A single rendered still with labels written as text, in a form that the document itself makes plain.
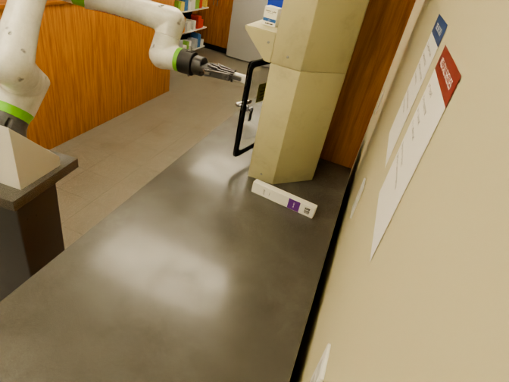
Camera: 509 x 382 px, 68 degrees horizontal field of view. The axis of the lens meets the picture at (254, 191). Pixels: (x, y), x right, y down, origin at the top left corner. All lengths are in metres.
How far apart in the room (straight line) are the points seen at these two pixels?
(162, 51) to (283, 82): 0.50
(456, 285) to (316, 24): 1.15
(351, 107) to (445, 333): 1.54
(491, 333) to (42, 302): 0.99
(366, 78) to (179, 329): 1.23
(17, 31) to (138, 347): 0.97
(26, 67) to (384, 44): 1.28
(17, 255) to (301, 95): 1.23
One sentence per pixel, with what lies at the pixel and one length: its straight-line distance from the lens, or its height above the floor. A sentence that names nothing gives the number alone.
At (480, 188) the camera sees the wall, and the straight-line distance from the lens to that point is 0.28.
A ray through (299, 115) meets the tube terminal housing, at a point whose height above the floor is 1.25.
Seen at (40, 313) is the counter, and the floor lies 0.94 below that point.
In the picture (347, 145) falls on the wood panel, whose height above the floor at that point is 1.05.
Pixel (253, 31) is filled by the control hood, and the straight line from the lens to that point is 1.39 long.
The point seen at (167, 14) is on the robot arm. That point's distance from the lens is 1.60.
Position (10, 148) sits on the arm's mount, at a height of 1.10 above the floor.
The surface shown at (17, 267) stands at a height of 0.53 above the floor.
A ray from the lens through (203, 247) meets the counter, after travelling 1.19.
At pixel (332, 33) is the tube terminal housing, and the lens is 1.38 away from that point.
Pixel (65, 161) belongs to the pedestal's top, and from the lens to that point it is 1.59.
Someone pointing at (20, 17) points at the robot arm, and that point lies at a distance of 1.42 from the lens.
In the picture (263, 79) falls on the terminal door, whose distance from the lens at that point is 1.54.
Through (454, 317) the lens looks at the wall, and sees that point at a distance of 0.25.
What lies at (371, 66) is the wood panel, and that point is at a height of 1.41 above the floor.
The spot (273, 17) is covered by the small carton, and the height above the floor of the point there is 1.54.
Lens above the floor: 1.76
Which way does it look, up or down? 33 degrees down
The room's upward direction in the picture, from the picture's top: 12 degrees clockwise
